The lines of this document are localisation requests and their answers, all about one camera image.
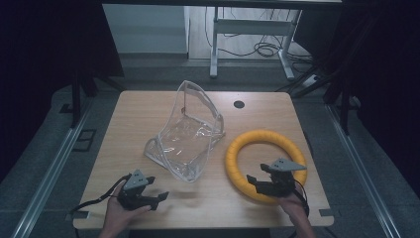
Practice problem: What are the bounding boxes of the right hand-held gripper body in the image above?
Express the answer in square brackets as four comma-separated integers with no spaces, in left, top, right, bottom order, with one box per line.
[255,157,308,198]

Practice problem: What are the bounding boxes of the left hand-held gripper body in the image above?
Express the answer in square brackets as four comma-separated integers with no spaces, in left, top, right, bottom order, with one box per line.
[116,169,157,212]

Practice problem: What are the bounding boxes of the yellow foam ring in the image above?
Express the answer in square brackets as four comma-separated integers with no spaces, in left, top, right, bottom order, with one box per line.
[225,129,308,204]

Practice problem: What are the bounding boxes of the clear plastic zipper bag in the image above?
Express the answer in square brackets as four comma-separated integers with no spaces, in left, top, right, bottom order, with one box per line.
[143,79,227,183]

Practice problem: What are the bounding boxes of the person's left hand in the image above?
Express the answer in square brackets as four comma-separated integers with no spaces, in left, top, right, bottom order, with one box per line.
[103,189,152,234]

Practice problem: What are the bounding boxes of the person's right hand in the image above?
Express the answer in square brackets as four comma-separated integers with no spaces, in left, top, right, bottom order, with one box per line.
[276,184,310,223]

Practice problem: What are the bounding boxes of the white power strip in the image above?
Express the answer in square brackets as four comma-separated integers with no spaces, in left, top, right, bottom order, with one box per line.
[301,73,322,88]

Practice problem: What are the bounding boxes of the black metal stand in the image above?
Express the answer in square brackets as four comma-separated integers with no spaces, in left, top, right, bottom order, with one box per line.
[274,58,362,137]
[58,63,127,130]

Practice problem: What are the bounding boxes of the dark curtain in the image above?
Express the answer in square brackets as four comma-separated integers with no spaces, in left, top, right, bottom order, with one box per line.
[293,0,420,199]
[0,0,126,184]

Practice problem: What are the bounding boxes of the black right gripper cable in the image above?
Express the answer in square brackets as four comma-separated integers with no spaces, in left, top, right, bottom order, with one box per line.
[287,178,311,238]

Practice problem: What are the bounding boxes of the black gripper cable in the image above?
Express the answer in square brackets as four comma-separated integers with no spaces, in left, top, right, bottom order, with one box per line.
[287,178,311,238]
[69,174,133,215]

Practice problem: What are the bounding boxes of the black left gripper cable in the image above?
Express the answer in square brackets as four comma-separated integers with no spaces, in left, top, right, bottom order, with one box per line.
[69,174,133,215]

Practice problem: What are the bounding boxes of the black floor bracket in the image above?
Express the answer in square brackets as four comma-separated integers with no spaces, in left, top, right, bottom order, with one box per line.
[71,128,98,154]

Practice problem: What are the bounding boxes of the metal floor rail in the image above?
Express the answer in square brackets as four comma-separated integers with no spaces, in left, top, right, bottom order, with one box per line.
[9,98,97,238]
[324,102,403,238]

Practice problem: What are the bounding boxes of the black floor cables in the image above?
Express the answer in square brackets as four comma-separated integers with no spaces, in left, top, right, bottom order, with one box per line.
[203,6,315,72]

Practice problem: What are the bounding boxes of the white metal desk frame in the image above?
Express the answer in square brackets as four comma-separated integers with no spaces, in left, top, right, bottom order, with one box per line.
[209,6,303,82]

